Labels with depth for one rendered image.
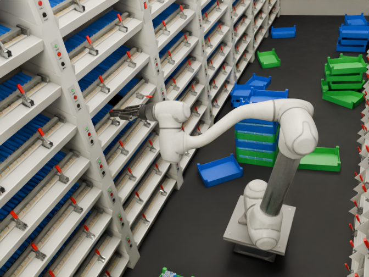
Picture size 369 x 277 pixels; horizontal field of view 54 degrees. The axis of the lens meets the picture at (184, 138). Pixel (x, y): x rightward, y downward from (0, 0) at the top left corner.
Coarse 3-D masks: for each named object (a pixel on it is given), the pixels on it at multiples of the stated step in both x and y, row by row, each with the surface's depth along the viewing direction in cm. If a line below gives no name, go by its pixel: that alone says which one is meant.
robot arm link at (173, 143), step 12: (240, 108) 167; (252, 108) 166; (264, 108) 165; (228, 120) 167; (240, 120) 169; (168, 132) 166; (180, 132) 168; (204, 132) 170; (216, 132) 168; (168, 144) 166; (180, 144) 166; (192, 144) 168; (204, 144) 169; (168, 156) 167; (180, 156) 169
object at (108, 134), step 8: (152, 80) 220; (144, 88) 217; (152, 88) 218; (128, 104) 205; (136, 104) 206; (120, 120) 195; (112, 128) 190; (120, 128) 193; (104, 136) 185; (112, 136) 187; (104, 144) 181
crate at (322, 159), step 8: (312, 152) 287; (320, 152) 285; (328, 152) 283; (336, 152) 279; (304, 160) 281; (312, 160) 280; (320, 160) 278; (328, 160) 277; (336, 160) 276; (304, 168) 274; (312, 168) 272; (320, 168) 270; (328, 168) 268; (336, 168) 266
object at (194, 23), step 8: (192, 0) 254; (200, 8) 265; (200, 16) 267; (192, 24) 265; (200, 32) 271; (200, 40) 273; (200, 48) 275; (200, 72) 288; (208, 80) 300; (200, 96) 302; (208, 104) 308; (208, 112) 310
